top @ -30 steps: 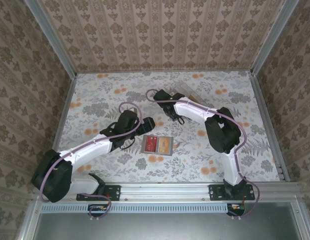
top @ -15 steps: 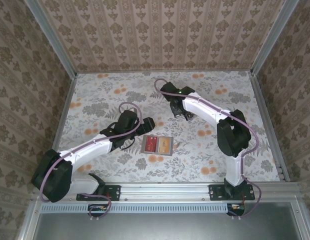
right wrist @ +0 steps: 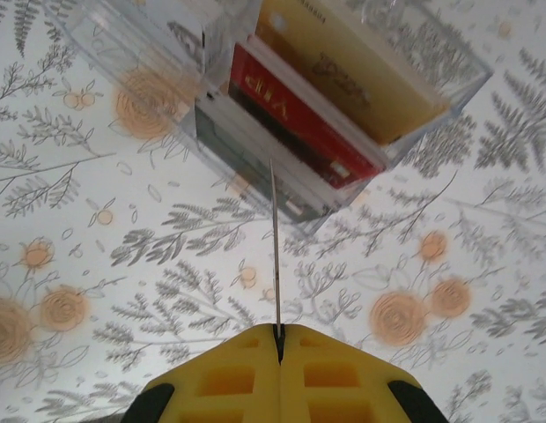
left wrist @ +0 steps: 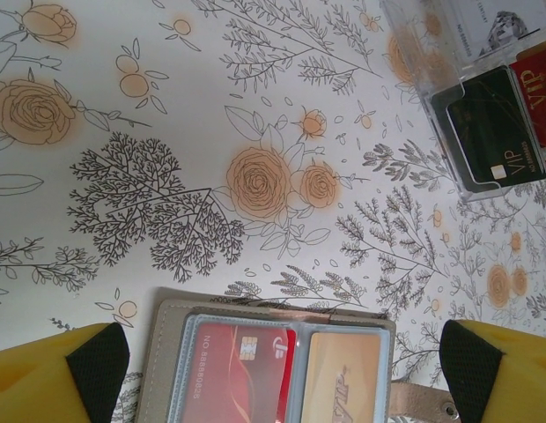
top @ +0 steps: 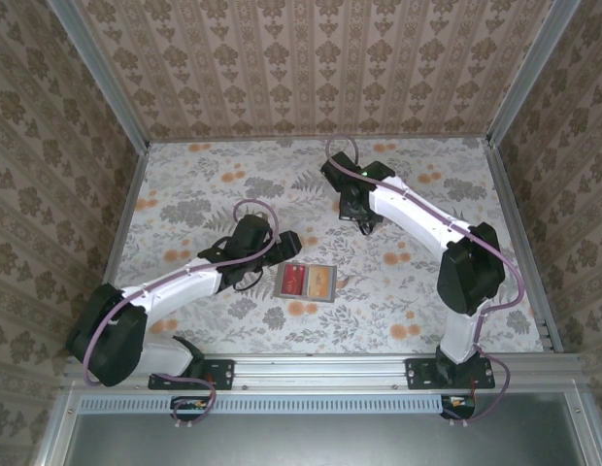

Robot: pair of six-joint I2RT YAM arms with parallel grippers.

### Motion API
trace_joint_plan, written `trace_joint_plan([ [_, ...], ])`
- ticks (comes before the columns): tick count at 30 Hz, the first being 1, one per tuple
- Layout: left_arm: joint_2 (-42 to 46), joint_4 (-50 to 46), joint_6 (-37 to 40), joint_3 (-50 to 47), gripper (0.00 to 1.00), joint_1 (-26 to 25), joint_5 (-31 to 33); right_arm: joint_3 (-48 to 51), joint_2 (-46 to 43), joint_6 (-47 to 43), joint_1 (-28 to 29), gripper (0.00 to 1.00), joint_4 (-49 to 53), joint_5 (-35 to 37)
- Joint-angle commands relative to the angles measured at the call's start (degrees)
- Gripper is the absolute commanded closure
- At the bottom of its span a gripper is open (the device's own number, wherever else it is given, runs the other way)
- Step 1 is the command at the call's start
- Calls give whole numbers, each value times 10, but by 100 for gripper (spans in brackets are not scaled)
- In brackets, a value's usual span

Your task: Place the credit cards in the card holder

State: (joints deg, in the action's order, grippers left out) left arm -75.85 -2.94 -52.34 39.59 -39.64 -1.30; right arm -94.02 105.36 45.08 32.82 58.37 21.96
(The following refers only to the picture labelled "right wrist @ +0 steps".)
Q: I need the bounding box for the red VIP card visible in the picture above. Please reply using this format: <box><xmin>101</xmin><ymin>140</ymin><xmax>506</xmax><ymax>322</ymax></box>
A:
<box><xmin>228</xmin><ymin>41</ymin><xmax>387</xmax><ymax>190</ymax></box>

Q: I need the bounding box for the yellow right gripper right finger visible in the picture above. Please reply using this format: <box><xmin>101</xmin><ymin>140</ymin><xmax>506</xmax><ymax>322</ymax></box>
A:
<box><xmin>279</xmin><ymin>323</ymin><xmax>448</xmax><ymax>423</ymax></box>

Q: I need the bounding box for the clear acrylic card holder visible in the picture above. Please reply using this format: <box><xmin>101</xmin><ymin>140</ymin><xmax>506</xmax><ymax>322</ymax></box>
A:
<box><xmin>43</xmin><ymin>0</ymin><xmax>494</xmax><ymax>239</ymax></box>

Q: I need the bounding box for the yellow card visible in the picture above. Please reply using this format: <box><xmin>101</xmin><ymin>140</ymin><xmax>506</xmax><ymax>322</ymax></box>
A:
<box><xmin>255</xmin><ymin>0</ymin><xmax>453</xmax><ymax>146</ymax></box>

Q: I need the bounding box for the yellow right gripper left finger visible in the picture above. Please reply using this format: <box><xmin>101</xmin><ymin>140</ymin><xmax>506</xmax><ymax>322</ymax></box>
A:
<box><xmin>122</xmin><ymin>323</ymin><xmax>283</xmax><ymax>423</ymax></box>

